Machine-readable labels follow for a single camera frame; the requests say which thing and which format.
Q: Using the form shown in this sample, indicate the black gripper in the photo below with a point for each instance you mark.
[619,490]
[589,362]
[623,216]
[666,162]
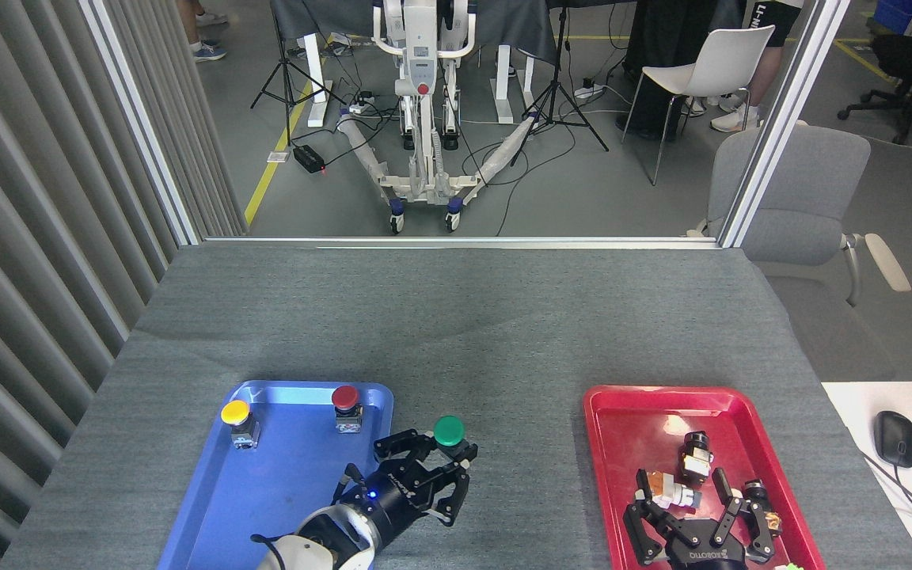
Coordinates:
[393,495]
[701,554]

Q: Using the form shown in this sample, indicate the green push button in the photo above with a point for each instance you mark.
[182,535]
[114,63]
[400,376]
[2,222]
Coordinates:
[449,430]

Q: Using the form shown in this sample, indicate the red push button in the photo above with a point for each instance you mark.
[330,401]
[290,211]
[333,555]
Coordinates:
[344,396]

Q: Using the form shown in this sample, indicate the yellow push button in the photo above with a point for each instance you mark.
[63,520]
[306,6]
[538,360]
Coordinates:
[235,412]

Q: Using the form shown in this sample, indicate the red plastic tray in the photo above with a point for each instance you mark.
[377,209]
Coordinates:
[638,443]

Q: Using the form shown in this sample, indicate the grey felt table cloth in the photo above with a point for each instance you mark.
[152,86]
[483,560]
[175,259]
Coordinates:
[464,332]

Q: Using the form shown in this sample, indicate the blue plastic tray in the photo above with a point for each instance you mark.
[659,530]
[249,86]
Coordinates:
[266,491]

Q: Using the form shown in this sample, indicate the white desk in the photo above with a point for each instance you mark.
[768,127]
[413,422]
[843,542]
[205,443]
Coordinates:
[852,404]

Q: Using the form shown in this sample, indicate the black computer mouse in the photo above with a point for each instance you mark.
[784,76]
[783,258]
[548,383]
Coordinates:
[897,438]

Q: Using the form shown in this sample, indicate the black power box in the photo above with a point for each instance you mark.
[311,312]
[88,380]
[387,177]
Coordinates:
[308,158]

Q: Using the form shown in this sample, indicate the grey office chair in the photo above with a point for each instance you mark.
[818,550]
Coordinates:
[796,182]

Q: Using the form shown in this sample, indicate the black tripod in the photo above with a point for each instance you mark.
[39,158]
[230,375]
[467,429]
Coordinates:
[557,87]
[288,71]

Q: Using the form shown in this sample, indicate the white power strip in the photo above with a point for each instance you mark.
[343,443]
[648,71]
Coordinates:
[589,91]

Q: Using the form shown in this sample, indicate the white stand on wheels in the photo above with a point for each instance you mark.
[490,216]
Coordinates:
[421,47]

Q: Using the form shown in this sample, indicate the dark cloth covered table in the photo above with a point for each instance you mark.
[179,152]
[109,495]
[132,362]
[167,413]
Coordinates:
[503,24]

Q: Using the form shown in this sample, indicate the person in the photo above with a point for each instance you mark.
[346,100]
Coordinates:
[207,51]
[769,55]

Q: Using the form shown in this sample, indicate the white plastic chair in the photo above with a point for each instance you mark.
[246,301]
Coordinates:
[729,59]

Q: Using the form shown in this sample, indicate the black hanging cloth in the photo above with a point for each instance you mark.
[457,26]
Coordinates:
[670,47]

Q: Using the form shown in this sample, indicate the black office chair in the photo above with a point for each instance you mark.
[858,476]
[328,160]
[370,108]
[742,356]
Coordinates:
[911,59]

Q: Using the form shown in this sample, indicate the white and orange switch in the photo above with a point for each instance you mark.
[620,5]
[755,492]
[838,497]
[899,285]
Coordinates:
[670,491]

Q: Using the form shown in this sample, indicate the black and orange switch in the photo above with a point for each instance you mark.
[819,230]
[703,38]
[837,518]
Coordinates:
[757,491]

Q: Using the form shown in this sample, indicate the black knob switch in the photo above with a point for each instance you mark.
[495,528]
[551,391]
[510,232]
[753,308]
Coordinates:
[695,459]

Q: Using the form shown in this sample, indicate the silver cross rail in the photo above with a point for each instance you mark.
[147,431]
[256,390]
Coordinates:
[464,241]

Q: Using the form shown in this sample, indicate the silver post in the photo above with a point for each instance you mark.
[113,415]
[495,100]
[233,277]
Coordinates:
[780,119]
[139,119]

